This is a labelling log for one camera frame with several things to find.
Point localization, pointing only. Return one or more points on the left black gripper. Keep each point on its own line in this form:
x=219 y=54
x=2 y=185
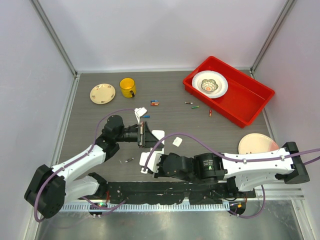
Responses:
x=147 y=140

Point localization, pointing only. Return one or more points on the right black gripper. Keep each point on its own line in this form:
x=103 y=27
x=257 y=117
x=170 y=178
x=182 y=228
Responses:
x=160 y=173

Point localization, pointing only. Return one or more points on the white battery cover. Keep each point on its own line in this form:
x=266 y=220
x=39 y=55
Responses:
x=177 y=141

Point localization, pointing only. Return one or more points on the white remote control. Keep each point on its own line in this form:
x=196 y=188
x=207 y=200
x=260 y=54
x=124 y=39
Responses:
x=159 y=134

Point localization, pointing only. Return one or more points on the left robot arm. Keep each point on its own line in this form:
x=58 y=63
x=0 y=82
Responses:
x=51 y=187

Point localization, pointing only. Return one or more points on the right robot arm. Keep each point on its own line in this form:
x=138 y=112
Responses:
x=241 y=172

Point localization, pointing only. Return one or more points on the yellow mug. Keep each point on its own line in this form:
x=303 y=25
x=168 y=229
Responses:
x=128 y=87

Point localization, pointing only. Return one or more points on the cream floral plate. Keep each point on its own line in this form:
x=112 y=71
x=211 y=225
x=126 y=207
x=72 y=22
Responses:
x=102 y=94

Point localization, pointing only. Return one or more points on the small patterned bowl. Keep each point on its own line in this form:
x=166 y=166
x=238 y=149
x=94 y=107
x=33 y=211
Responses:
x=209 y=85

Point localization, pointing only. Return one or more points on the white paper plate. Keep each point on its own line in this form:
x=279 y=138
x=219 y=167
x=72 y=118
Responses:
x=209 y=74

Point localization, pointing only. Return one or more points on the pink white plate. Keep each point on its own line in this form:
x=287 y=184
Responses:
x=255 y=143

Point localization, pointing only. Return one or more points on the red plastic bin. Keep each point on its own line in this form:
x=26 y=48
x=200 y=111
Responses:
x=244 y=99

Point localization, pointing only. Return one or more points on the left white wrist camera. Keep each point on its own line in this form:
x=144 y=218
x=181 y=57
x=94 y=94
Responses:
x=139 y=113

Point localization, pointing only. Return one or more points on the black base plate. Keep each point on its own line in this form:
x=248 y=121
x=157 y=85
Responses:
x=170 y=192

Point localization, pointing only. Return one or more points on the white slotted cable duct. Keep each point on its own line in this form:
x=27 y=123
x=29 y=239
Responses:
x=185 y=206

